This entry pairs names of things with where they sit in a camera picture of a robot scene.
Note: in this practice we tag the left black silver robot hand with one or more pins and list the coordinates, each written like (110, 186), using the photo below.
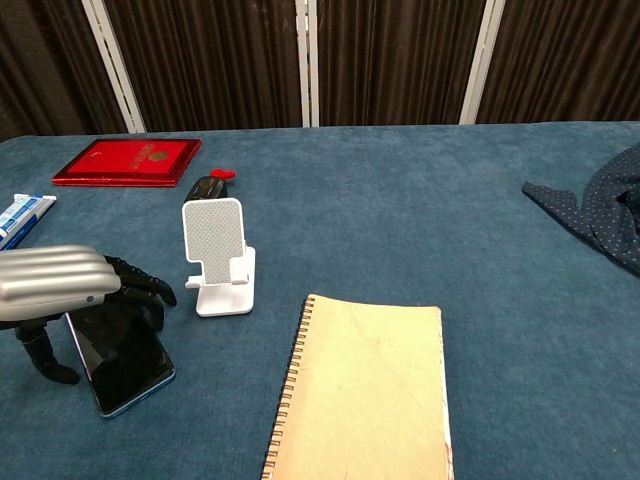
(55, 280)

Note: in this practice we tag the black smartphone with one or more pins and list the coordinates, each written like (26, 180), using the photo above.
(132, 372)

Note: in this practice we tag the white phone stand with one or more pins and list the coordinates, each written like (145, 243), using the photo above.
(215, 245)

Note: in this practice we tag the white blue toothpaste tube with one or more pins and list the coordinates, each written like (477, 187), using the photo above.
(22, 217)

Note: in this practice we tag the red certificate book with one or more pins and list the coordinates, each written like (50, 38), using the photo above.
(127, 161)

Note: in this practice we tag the black ink bottle red cap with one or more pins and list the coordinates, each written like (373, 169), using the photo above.
(207, 187)

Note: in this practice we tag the dark brown curtain panel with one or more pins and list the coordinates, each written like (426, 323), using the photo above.
(210, 62)
(45, 65)
(395, 60)
(565, 60)

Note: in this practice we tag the yellow spiral notebook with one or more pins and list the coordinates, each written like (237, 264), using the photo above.
(365, 395)

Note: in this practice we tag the navy polka dot cloth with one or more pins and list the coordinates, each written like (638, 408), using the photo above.
(600, 215)

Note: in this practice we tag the white screen frame post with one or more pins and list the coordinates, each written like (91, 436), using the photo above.
(482, 60)
(112, 65)
(307, 62)

